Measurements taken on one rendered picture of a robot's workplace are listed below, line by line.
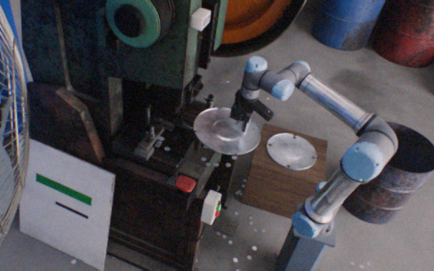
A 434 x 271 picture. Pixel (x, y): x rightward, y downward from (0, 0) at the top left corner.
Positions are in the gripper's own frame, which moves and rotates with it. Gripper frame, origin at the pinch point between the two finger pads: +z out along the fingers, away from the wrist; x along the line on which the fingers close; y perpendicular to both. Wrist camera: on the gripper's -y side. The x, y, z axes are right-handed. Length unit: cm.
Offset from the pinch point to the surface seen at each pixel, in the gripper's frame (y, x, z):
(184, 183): 12.2, 34.1, 3.5
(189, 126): 23.0, 6.1, 1.3
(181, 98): 26.9, 7.3, -12.8
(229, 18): 25, -36, -30
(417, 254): -105, -44, 80
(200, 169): 12.6, 14.0, 15.1
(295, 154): -24, -49, 44
